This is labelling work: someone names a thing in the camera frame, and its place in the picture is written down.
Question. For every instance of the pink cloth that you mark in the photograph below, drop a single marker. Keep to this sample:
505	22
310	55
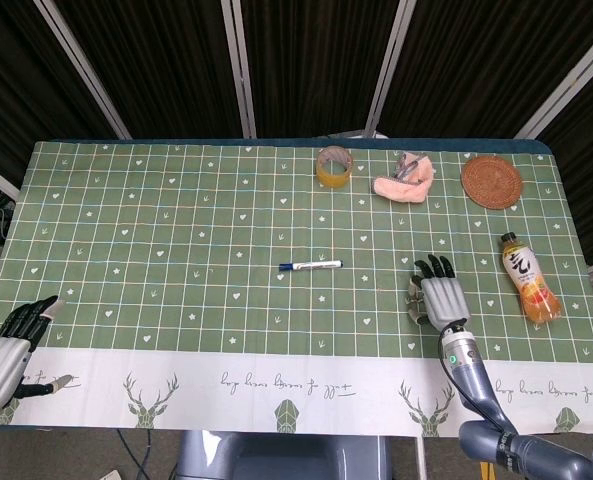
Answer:
406	187

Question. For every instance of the green grid tablecloth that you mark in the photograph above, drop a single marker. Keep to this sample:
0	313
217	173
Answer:
256	280

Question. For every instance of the orange juice bottle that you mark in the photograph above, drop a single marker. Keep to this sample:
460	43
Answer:
528	277

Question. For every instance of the blue white marker pen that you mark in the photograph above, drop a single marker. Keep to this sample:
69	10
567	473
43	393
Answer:
310	266

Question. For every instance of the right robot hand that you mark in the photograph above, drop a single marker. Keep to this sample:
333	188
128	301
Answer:
443	300

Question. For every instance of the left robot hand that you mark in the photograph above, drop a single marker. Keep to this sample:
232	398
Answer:
1	362

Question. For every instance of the white partition frame post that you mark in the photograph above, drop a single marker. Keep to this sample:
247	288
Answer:
83	67
240	67
387	67
568	82

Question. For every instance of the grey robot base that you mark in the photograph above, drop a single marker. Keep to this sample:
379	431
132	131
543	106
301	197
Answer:
281	457

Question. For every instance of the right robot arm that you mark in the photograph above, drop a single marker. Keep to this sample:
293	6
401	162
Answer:
496	400

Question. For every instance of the clear tape roll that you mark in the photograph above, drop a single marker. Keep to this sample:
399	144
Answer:
334	167

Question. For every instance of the round woven brown coaster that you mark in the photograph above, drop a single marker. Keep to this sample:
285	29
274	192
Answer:
491	182

